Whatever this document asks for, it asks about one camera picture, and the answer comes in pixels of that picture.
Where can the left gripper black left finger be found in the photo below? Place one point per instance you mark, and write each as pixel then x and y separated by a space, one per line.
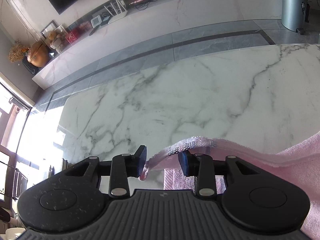
pixel 122 167

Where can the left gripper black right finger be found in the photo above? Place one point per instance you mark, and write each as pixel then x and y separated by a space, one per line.
pixel 203 168

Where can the orange gourd ornament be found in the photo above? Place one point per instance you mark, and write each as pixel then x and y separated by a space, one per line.
pixel 38 54

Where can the red gift box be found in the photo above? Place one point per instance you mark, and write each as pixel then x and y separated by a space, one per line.
pixel 73 36

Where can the small white clock display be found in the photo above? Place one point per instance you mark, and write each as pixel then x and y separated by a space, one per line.
pixel 96 21

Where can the brown teddy bear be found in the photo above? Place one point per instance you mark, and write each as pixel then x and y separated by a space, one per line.
pixel 55 39

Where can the dried flower bouquet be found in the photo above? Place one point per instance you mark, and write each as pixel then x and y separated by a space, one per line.
pixel 17 51

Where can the silver metal trash can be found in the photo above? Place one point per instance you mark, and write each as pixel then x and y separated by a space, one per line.
pixel 293 15

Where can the white wire rack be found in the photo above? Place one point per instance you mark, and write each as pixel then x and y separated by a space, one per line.
pixel 116 10

